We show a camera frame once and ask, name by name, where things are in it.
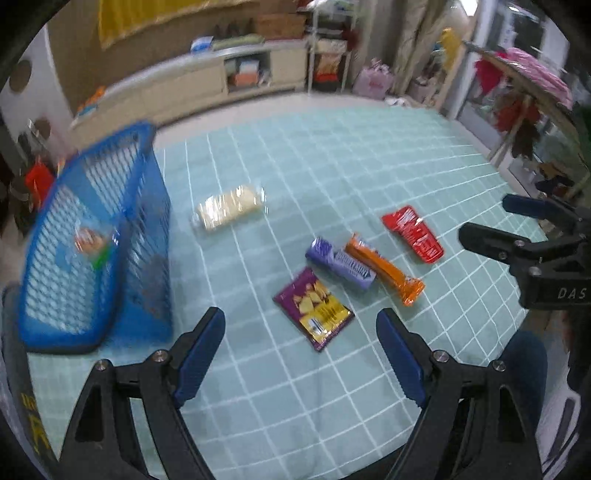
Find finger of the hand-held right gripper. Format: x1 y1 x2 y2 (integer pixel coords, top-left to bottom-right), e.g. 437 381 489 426
502 194 579 228
458 222 542 269

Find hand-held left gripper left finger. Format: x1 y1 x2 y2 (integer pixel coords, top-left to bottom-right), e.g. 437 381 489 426
58 307 226 480

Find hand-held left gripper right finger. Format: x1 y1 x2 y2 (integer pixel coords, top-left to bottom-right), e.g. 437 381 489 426
376 309 543 480

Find small red snack packet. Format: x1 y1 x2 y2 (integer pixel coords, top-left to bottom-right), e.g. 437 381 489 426
381 205 445 265

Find long orange bar packet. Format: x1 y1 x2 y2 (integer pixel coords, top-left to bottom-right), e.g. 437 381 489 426
344 233 426 306

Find purple chip packet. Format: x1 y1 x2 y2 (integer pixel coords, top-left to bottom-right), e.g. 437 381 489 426
272 266 355 352

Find purple wafer bar packet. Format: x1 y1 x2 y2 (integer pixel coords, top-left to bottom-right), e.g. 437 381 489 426
305 237 377 291

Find blue plastic basket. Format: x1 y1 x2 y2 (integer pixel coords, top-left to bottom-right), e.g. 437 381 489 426
18 121 174 355

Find yellow cracker packet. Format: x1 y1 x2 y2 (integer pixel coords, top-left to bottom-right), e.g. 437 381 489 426
191 185 269 233

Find orange packet with green edge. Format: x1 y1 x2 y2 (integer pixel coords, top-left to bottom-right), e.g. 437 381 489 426
74 226 116 271

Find person's leg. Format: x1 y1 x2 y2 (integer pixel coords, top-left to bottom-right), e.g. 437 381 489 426
499 330 548 430

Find red hanging clothes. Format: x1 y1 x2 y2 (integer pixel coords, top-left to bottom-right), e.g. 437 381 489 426
475 55 543 158

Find pink garment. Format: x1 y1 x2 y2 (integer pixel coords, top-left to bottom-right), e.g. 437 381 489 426
501 46 573 109

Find wooden framed mirror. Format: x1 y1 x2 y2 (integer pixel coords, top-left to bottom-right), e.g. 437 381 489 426
406 23 467 116

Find grey cloth-covered seat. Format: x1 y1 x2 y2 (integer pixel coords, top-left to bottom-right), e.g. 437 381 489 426
0 286 61 480

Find glass sliding door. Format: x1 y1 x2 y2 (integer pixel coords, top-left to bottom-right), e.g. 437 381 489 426
457 0 568 153

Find pink bag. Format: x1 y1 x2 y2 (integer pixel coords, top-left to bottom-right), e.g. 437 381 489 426
353 65 395 100

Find teal checkered mat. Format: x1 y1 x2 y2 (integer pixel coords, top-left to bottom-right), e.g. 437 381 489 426
25 95 532 480

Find printed snack bag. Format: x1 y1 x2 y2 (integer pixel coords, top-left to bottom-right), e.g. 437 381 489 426
316 51 342 77

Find white shelf rack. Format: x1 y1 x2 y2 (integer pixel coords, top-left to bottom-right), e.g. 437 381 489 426
305 0 365 95

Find cream low cabinet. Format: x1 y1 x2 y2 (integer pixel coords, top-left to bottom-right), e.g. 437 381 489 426
69 39 310 139

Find cardboard box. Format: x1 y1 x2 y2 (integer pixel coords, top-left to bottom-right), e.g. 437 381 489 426
255 13 308 41

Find green folded cloth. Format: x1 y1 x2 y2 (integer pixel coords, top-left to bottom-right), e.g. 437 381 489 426
210 33 266 49

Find yellow cloth cover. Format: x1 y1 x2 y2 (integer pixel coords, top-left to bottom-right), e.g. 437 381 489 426
97 0 259 51

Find round brown wall disc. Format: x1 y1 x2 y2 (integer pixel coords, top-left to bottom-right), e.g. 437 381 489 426
9 60 32 90

